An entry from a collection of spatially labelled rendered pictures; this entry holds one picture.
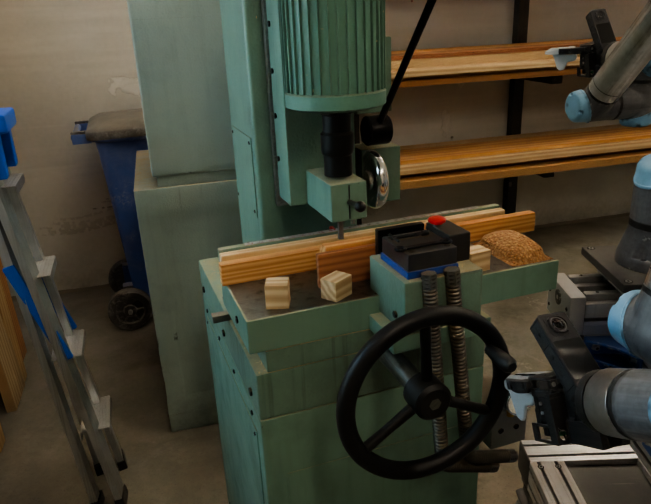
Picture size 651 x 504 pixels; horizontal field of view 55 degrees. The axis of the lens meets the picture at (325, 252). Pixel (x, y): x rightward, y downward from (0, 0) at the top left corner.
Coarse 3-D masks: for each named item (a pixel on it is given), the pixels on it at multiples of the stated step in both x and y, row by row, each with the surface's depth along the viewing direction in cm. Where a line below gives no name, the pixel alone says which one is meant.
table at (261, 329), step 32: (224, 288) 115; (256, 288) 111; (320, 288) 110; (352, 288) 110; (512, 288) 116; (544, 288) 119; (256, 320) 100; (288, 320) 102; (320, 320) 104; (352, 320) 106; (384, 320) 104; (256, 352) 102
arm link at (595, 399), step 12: (600, 372) 70; (612, 372) 68; (588, 384) 69; (600, 384) 68; (588, 396) 69; (600, 396) 67; (588, 408) 68; (600, 408) 66; (600, 420) 67; (600, 432) 69; (612, 432) 67
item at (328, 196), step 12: (312, 180) 118; (324, 180) 113; (336, 180) 112; (348, 180) 112; (360, 180) 112; (312, 192) 120; (324, 192) 113; (336, 192) 110; (348, 192) 111; (360, 192) 112; (312, 204) 121; (324, 204) 114; (336, 204) 111; (324, 216) 115; (336, 216) 112; (348, 216) 112; (360, 216) 113
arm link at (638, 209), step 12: (648, 156) 130; (636, 168) 130; (648, 168) 126; (636, 180) 129; (648, 180) 126; (636, 192) 130; (648, 192) 127; (636, 204) 130; (648, 204) 127; (636, 216) 130; (648, 216) 128
